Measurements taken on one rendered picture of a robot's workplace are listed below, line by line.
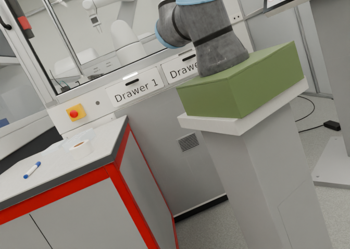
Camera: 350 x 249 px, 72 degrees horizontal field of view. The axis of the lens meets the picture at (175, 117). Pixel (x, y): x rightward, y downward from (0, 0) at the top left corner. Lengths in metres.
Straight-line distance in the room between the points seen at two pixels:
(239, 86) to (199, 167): 0.95
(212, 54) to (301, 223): 0.58
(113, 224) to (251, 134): 0.52
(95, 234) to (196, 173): 0.75
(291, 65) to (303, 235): 0.52
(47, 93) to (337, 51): 1.47
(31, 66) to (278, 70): 1.15
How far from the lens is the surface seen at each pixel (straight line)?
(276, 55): 0.65
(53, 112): 1.40
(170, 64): 1.28
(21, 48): 1.43
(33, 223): 0.93
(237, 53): 0.67
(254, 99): 0.59
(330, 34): 1.46
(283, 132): 0.75
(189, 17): 0.69
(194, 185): 1.49
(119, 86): 1.29
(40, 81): 1.40
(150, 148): 1.37
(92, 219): 0.87
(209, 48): 0.67
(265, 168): 0.71
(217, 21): 0.67
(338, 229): 1.34
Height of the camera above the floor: 0.95
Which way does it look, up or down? 14 degrees down
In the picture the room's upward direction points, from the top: 23 degrees counter-clockwise
